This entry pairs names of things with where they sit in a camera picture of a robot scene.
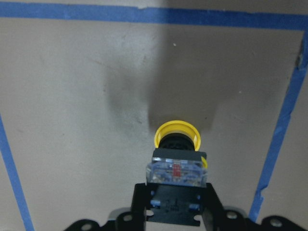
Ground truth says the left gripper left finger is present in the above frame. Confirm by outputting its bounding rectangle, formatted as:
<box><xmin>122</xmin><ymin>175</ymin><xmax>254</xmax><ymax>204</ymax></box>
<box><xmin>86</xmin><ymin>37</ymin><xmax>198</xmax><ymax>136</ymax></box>
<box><xmin>115</xmin><ymin>183</ymin><xmax>154</xmax><ymax>231</ymax></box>

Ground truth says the yellow push button switch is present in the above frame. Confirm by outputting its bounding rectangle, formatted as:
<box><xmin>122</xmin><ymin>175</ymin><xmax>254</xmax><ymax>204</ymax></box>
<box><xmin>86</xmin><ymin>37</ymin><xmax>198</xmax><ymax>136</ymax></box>
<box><xmin>146</xmin><ymin>120</ymin><xmax>207</xmax><ymax>226</ymax></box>

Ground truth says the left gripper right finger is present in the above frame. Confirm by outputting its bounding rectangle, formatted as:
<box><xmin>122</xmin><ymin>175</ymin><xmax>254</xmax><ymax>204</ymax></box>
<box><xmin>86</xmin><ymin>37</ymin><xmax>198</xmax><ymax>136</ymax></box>
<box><xmin>202</xmin><ymin>183</ymin><xmax>243</xmax><ymax>231</ymax></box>

